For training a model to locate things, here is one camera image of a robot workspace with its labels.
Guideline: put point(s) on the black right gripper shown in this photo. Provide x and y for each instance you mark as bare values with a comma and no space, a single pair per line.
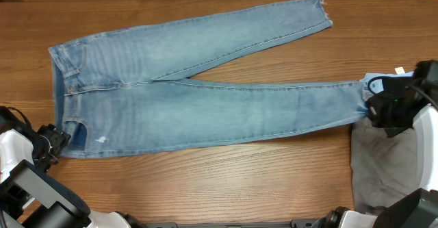
374,105

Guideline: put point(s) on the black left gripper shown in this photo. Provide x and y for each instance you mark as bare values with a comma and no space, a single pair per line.
59,138

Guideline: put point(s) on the light blue denim jeans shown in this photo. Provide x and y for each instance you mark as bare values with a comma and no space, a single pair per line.
133,91

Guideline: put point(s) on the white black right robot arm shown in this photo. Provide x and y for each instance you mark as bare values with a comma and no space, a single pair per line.
418,209

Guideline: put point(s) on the light blue shirt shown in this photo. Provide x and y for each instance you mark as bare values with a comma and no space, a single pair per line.
377,86

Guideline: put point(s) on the grey folded garment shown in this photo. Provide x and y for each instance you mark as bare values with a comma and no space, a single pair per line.
383,169

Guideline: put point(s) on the black rail at table edge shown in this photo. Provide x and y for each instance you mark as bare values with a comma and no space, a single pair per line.
295,223

